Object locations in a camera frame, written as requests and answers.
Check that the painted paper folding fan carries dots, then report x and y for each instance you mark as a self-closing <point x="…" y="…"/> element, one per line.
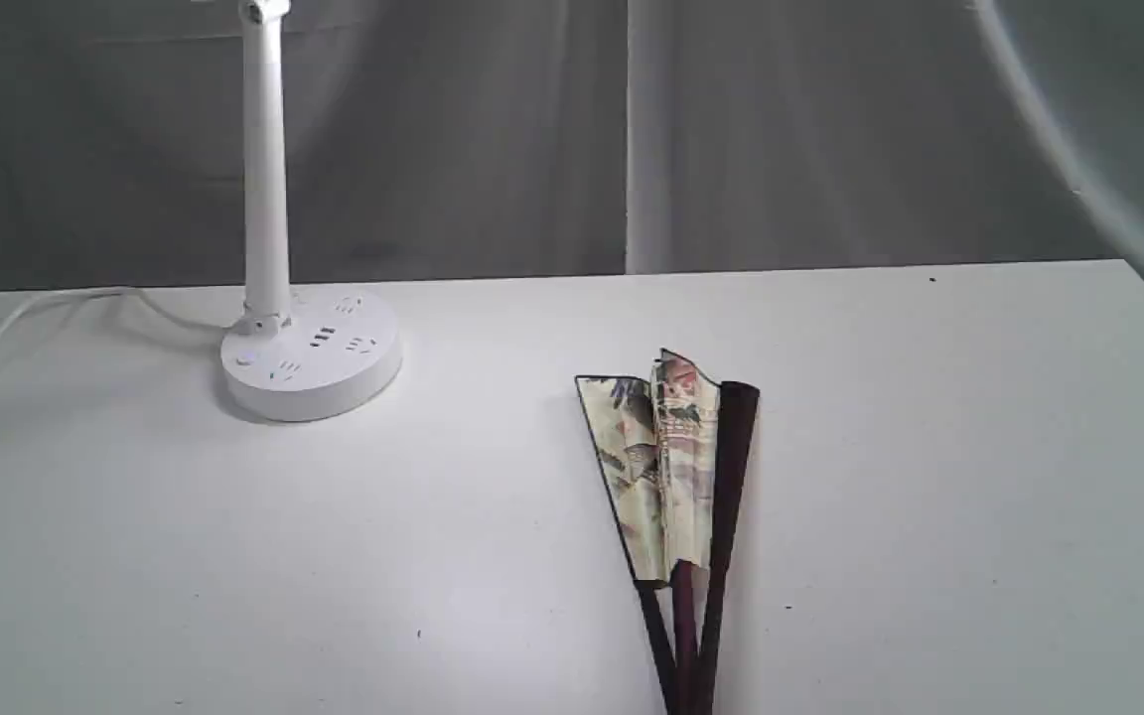
<point x="673" y="451"/>

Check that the grey backdrop curtain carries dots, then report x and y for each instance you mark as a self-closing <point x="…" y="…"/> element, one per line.
<point x="470" y="139"/>

